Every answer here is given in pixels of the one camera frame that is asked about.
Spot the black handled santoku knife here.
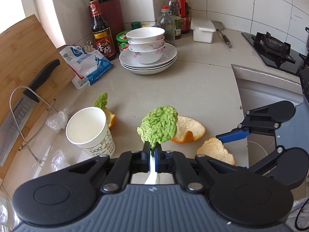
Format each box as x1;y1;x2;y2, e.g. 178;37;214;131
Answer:
1;59;60;166

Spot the clear bottle red cap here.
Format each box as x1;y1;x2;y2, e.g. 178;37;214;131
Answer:
156;6;175;45

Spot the red label sauce bottle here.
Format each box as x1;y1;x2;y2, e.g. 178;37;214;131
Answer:
179;0;190;34

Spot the floral white bowl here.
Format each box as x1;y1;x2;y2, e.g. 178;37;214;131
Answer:
128;39;165;52
129;46;165;64
126;27;165;44

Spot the dark vinegar bottle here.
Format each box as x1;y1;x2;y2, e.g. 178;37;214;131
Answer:
90;0;116;61

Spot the white paper cup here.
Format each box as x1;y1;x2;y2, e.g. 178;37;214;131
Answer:
65;107;115;157

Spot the top white plate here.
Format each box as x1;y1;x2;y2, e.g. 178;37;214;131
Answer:
119;43;177;69

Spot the white plate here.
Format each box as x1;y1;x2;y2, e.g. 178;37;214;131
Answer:
119;58;178;72
119;43;177;69
121;61;176;75

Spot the metal wire board rack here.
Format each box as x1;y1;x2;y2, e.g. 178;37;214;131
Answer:
9;85;58;165

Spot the black gas stove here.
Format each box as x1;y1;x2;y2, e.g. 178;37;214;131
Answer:
241;32;308;77

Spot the top floral white bowl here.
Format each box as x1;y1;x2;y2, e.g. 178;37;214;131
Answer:
126;27;165;44

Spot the dark red knife block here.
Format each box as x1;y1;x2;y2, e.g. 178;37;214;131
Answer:
90;0;125;53

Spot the clear glass jug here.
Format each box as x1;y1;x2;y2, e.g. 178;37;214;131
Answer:
0;196;20;231

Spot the green lid jar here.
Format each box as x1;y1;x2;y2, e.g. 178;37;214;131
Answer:
116;30;130;53

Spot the bottom floral white bowl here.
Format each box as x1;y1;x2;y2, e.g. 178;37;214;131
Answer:
129;46;165;64

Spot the middle floral white bowl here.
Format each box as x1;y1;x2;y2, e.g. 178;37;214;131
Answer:
128;39;165;52

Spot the white blue salt bag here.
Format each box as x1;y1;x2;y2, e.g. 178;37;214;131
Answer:
60;46;114;90

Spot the small clear plastic wrap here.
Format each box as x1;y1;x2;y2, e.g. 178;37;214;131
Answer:
46;108;70;133

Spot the metal spatula wooden handle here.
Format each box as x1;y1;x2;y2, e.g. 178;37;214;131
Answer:
212;20;233;49

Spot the white plastic seasoning box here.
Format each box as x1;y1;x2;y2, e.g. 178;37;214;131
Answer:
190;17;216;44

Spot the bottom white plate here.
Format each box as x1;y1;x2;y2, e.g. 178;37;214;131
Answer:
121;61;176;75

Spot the orange peel centre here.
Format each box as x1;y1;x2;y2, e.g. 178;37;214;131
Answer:
171;115;206;143

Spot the orange peel right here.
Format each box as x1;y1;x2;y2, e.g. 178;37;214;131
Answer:
196;137;236;165

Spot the middle white plate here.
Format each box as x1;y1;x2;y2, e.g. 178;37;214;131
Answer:
119;58;178;72

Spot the green label oil bottle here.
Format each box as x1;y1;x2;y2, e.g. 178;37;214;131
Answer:
166;0;182;39

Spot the bamboo cutting board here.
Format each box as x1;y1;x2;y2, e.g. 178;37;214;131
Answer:
0;14;76;180

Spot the green bumpy vegetable piece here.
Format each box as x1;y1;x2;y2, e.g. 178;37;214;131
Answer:
137;105;178;150

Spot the metal binder clip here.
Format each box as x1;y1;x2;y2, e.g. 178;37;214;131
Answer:
83;40;95;53

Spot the orange peel behind cup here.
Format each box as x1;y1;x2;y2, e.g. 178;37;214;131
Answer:
103;107;117;129

